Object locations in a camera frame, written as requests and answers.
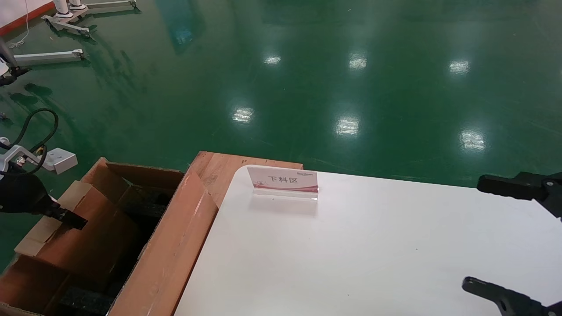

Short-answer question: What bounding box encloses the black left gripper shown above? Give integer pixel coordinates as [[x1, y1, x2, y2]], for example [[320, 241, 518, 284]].
[[0, 172, 88, 230]]

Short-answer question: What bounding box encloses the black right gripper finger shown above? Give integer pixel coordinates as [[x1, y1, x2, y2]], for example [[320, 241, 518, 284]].
[[476, 172, 562, 220], [461, 276, 562, 316]]

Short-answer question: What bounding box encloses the small cardboard box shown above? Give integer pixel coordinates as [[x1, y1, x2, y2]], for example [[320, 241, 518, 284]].
[[14, 165, 142, 290]]

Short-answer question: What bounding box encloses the large cardboard box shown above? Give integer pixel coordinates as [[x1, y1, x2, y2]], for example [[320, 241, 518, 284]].
[[0, 157, 220, 316]]

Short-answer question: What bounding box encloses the black foam block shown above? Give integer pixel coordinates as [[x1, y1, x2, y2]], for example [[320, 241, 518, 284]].
[[118, 187, 172, 218], [59, 285, 115, 316]]

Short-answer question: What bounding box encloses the white metal stand leg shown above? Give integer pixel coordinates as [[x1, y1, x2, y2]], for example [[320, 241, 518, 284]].
[[13, 49, 84, 66]]

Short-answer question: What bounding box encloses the brown wooden board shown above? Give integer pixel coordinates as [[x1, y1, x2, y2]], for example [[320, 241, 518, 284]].
[[189, 151, 304, 208]]

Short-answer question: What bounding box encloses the grey black stand foot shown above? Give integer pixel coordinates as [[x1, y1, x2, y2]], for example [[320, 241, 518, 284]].
[[0, 37, 32, 87]]

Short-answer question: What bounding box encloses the white wheeled stand base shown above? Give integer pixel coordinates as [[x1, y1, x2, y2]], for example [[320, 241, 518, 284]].
[[68, 0, 137, 12], [42, 0, 91, 38]]

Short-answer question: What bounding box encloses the clear acrylic sign holder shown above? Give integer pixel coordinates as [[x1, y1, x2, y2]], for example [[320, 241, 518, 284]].
[[247, 165, 319, 201]]

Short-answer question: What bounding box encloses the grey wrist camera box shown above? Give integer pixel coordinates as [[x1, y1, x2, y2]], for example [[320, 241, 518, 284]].
[[42, 148, 79, 175]]

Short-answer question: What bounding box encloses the silver camera mount bracket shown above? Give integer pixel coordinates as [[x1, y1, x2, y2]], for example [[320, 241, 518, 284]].
[[0, 144, 44, 172]]

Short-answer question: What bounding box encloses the thin white cable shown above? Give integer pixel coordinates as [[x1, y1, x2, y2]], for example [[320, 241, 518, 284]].
[[9, 0, 29, 49]]

